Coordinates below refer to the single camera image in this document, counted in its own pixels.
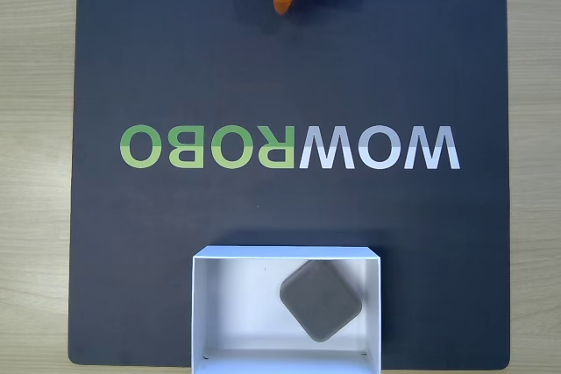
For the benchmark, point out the grey square rounded case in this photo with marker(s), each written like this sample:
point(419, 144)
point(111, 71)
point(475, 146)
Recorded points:
point(320, 299)

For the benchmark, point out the dark mat with WOWROBO print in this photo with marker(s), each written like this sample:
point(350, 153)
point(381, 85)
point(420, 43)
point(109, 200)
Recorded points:
point(175, 63)

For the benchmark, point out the white open cardboard box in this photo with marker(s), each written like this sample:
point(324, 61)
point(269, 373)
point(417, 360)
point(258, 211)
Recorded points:
point(236, 304)

